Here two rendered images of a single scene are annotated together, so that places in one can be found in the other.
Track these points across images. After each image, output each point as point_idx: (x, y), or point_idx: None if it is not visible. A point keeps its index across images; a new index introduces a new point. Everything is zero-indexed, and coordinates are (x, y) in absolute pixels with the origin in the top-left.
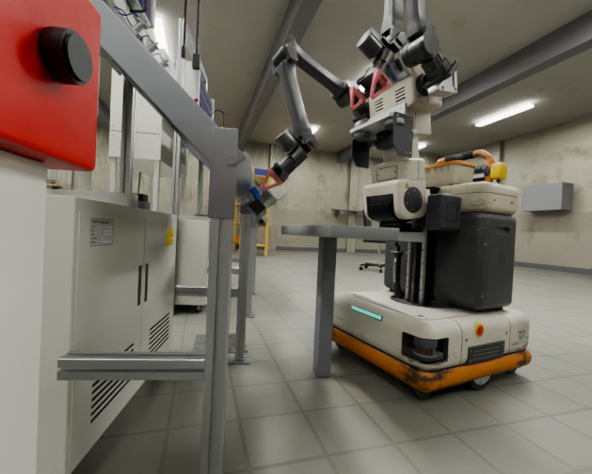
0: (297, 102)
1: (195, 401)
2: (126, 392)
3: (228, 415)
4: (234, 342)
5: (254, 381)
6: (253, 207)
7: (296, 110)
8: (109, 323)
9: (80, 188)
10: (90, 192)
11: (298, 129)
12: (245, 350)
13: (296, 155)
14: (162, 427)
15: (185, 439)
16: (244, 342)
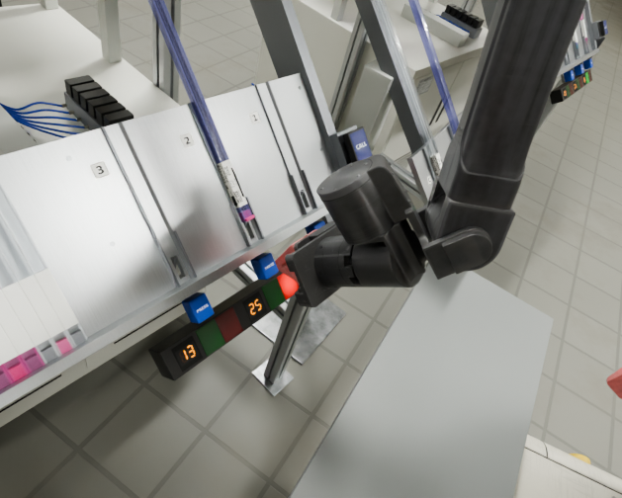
0: (531, 29)
1: (145, 421)
2: (47, 389)
3: (144, 483)
4: (308, 329)
5: (238, 442)
6: (154, 359)
7: (488, 77)
8: None
9: (99, 19)
10: None
11: (453, 165)
12: (300, 360)
13: (364, 269)
14: (78, 441)
15: (73, 484)
16: (277, 371)
